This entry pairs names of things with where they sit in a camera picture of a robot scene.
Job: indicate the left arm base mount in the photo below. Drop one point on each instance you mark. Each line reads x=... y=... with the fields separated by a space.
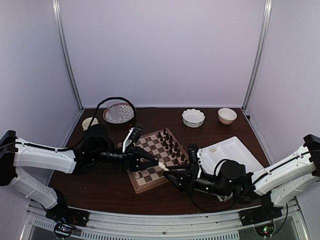
x=66 y=218

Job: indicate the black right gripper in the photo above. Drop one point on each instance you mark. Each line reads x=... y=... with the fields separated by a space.
x=187 y=179

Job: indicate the cream round bowl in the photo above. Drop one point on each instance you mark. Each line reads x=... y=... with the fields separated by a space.
x=227 y=116

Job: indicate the wooden chess board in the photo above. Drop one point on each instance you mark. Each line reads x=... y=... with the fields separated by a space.
x=153 y=176

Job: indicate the clear drinking glass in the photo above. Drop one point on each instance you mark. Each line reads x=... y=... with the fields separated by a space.
x=114 y=109

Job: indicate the white scalloped bowl black rim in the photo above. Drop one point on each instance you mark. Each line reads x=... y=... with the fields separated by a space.
x=193 y=118

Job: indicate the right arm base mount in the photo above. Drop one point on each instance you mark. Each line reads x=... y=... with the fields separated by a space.
x=264 y=217

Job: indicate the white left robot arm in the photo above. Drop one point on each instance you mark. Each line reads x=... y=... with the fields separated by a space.
x=16 y=153

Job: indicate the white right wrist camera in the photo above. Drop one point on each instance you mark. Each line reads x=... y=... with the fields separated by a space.
x=194 y=161

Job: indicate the dark chess pieces row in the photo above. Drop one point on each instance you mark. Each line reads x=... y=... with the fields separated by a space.
x=169 y=150

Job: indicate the right aluminium frame post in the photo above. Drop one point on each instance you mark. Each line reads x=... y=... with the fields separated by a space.
x=264 y=30

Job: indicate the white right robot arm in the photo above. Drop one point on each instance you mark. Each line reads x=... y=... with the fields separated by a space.
x=291 y=175

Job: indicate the left aluminium frame post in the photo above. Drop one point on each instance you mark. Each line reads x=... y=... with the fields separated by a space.
x=65 y=53

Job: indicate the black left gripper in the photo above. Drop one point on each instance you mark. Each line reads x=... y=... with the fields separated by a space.
x=131 y=158

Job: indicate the cream ceramic mug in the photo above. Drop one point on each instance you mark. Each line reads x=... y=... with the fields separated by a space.
x=88 y=122

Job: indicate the patterned brown rim plate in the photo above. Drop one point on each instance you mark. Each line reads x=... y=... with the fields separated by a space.
x=127 y=114

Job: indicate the aluminium frame post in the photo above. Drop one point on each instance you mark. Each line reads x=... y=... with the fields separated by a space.
x=65 y=53
x=264 y=30

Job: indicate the white plastic divided tray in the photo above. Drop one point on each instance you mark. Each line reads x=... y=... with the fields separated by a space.
x=229 y=149

